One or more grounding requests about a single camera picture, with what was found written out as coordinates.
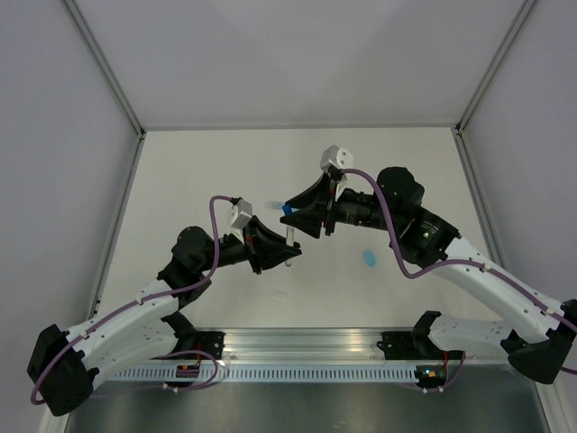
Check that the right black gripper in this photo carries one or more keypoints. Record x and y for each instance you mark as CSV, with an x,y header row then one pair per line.
x,y
309,222

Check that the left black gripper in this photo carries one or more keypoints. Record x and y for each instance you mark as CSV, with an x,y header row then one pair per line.
x,y
265,248

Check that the dark blue marker cap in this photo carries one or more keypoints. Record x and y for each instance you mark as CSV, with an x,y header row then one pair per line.
x,y
286,209

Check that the white whiteboard marker pen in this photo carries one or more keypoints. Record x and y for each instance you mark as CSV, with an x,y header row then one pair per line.
x,y
289,242

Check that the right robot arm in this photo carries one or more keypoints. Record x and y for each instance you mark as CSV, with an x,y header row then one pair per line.
x,y
534,333

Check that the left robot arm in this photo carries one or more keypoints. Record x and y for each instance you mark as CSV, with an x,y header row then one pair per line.
x,y
67,365

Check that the light blue highlighter pen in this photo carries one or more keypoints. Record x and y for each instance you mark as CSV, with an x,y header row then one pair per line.
x,y
276,205

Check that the light blue highlighter cap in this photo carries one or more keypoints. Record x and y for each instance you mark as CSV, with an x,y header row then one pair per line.
x,y
369,258

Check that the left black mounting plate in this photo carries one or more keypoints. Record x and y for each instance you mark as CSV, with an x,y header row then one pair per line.
x,y
211,342

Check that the black mounting plate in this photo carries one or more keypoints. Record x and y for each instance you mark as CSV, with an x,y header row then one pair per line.
x,y
211,342
399,345

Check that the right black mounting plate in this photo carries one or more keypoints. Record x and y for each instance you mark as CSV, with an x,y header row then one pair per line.
x,y
399,345

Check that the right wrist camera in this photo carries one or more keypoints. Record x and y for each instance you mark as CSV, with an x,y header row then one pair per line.
x,y
336,157

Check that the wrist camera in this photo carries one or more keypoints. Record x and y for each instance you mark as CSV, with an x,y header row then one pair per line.
x,y
240,215
336,157

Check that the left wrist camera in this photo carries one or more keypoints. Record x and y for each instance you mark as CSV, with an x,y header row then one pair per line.
x,y
240,215

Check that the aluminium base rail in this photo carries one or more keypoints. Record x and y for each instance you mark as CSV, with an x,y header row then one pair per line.
x,y
352,345

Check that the white slotted cable duct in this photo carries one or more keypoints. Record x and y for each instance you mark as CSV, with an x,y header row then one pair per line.
x,y
301,373

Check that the left aluminium frame post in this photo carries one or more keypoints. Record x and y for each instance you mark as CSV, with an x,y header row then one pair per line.
x,y
87,36

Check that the aluminium frame post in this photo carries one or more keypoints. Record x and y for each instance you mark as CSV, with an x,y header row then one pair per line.
x,y
518,23
87,36

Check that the right aluminium frame post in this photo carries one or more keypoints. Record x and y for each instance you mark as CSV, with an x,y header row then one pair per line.
x,y
518,23

